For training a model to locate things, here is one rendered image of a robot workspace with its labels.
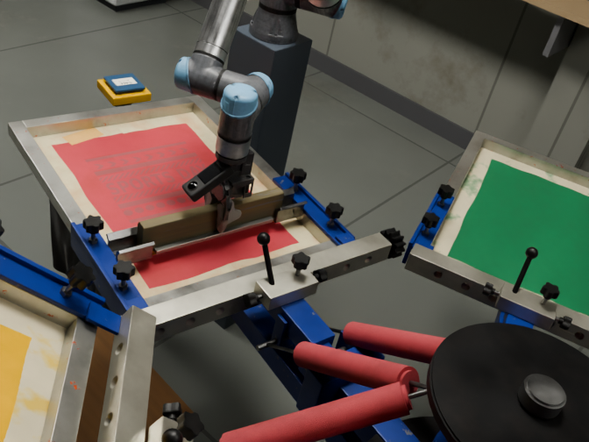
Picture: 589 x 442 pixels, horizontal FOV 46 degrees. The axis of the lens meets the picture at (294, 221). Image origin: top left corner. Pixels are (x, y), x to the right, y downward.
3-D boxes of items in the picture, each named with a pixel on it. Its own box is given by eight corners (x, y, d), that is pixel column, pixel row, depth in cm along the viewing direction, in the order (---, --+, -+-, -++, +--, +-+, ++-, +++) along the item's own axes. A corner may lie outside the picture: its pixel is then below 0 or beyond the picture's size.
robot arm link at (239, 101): (266, 87, 147) (252, 103, 141) (258, 131, 154) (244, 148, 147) (231, 76, 148) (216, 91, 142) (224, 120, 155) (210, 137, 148)
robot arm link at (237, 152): (228, 146, 147) (209, 127, 151) (225, 164, 149) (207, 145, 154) (257, 140, 151) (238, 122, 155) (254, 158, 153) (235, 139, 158)
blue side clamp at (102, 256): (70, 245, 159) (70, 222, 154) (91, 240, 161) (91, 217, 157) (124, 333, 141) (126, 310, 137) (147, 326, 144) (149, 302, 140)
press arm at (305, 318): (261, 304, 148) (265, 288, 145) (284, 296, 151) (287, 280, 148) (307, 360, 138) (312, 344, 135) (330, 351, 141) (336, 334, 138)
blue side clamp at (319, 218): (268, 196, 189) (273, 174, 185) (283, 192, 192) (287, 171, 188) (333, 263, 172) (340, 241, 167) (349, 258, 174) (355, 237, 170)
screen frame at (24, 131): (8, 134, 187) (7, 122, 184) (197, 105, 219) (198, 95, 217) (131, 329, 141) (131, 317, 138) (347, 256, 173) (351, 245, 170)
